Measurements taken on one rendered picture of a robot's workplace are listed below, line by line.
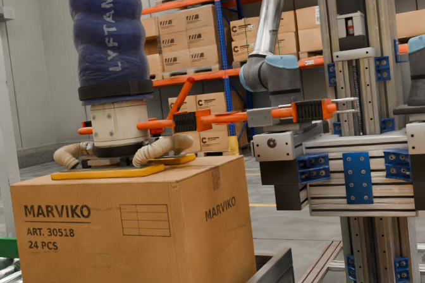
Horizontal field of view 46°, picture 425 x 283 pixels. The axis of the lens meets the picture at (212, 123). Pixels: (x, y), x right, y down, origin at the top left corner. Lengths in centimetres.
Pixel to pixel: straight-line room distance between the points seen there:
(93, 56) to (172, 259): 61
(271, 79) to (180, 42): 779
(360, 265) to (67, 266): 105
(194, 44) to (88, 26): 799
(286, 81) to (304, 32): 692
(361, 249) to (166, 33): 816
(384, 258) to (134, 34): 117
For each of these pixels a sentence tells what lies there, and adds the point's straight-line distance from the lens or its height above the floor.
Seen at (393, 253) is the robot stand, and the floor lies 49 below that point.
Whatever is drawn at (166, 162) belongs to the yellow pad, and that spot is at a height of 96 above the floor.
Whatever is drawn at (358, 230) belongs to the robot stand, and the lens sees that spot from 194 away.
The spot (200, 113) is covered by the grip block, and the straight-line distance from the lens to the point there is 139.
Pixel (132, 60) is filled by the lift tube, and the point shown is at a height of 127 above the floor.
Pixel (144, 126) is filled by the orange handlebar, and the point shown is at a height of 108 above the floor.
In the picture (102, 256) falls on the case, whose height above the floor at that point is 74.
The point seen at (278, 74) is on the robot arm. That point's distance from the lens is 183.
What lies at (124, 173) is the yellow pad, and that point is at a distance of 140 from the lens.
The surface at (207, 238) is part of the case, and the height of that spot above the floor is 77.
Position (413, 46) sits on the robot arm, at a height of 123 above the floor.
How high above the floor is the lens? 114
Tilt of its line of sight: 3 degrees down
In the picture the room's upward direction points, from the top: 7 degrees counter-clockwise
